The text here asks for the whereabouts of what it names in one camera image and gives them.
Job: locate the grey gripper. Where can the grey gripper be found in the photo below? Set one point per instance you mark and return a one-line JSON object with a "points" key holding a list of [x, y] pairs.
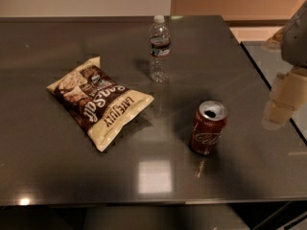
{"points": [[295, 40]]}

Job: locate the red coke can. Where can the red coke can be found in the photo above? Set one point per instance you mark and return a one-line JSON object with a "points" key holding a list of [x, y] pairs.
{"points": [[208, 126]]}

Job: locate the clear plastic water bottle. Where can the clear plastic water bottle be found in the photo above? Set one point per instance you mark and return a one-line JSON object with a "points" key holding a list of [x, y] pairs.
{"points": [[159, 49]]}

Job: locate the brown and cream chip bag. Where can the brown and cream chip bag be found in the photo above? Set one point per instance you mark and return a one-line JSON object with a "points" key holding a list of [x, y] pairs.
{"points": [[97, 103]]}

